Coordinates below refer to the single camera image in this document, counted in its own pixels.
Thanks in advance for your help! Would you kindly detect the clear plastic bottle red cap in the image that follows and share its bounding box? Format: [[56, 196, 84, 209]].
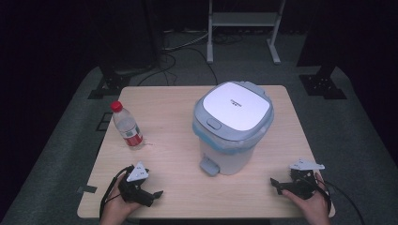
[[109, 100, 145, 151]]

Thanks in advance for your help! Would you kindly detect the black stand base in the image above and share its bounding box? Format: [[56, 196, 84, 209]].
[[87, 65, 131, 100], [298, 66, 348, 101]]

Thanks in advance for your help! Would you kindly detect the grey tape strip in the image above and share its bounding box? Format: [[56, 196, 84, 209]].
[[76, 185, 99, 195]]

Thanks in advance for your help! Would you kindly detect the white metal stand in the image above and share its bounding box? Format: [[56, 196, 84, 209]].
[[206, 0, 286, 66]]

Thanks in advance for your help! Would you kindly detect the black floor cable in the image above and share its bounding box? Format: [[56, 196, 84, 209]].
[[136, 46, 219, 87]]

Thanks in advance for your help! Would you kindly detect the person's right hand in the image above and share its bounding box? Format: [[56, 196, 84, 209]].
[[281, 172, 331, 225]]

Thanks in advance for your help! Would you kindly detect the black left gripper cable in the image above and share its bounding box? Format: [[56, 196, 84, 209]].
[[99, 165, 135, 220]]

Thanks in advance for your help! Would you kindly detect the white pedal bin grey lid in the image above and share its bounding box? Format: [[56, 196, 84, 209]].
[[191, 81, 275, 177]]

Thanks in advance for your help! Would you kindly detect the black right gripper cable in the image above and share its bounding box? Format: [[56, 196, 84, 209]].
[[318, 179, 366, 225]]

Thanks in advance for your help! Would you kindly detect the grey floor cable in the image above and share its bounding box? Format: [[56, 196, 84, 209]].
[[161, 31, 210, 53]]

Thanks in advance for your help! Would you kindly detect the person's left hand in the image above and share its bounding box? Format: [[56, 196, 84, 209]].
[[99, 173, 143, 225]]

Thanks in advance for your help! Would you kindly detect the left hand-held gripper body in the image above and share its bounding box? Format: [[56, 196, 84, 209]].
[[117, 160, 156, 208]]

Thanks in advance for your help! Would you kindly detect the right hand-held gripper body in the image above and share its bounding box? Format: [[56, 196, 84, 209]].
[[280, 157, 326, 201]]

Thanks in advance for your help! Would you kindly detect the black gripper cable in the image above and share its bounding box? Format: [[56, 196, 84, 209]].
[[99, 165, 135, 220], [318, 179, 366, 225]]

